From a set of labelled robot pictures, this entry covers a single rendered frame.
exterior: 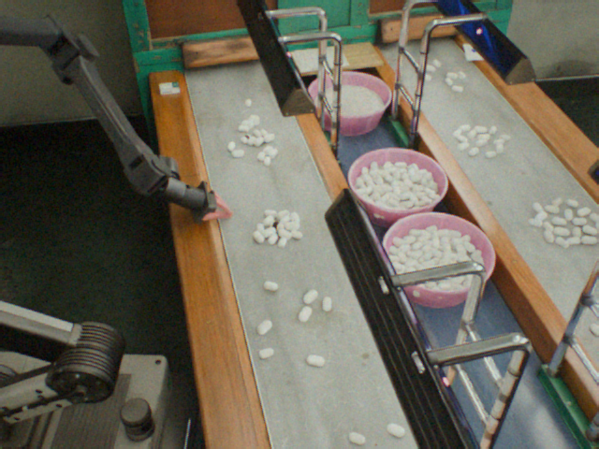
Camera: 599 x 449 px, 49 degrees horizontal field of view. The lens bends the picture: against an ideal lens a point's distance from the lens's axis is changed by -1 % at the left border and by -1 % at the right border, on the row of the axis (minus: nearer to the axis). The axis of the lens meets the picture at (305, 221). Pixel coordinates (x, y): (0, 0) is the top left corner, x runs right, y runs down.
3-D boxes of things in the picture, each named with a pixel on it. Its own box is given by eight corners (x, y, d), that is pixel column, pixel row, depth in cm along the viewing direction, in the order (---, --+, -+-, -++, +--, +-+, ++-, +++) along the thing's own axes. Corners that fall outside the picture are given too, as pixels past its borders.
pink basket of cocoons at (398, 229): (401, 328, 151) (405, 302, 144) (365, 249, 170) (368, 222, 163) (506, 306, 156) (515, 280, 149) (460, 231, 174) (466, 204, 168)
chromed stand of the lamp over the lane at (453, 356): (393, 510, 120) (423, 371, 90) (359, 416, 134) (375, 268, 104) (487, 485, 123) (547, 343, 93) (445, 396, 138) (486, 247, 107)
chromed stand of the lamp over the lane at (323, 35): (278, 184, 189) (272, 42, 158) (264, 144, 203) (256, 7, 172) (341, 174, 192) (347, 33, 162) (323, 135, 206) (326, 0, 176)
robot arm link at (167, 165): (128, 187, 152) (153, 164, 149) (124, 159, 160) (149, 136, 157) (167, 211, 159) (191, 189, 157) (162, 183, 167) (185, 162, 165)
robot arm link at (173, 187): (153, 200, 155) (166, 183, 152) (151, 182, 159) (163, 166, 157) (179, 210, 159) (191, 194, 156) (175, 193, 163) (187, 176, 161)
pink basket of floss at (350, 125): (363, 152, 200) (365, 125, 194) (291, 124, 211) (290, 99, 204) (402, 111, 216) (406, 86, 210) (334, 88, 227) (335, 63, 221)
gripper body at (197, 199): (209, 181, 165) (184, 171, 161) (215, 208, 158) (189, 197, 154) (195, 199, 168) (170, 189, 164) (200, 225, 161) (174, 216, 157)
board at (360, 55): (288, 78, 215) (288, 75, 214) (278, 56, 225) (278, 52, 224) (383, 65, 221) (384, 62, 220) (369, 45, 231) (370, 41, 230)
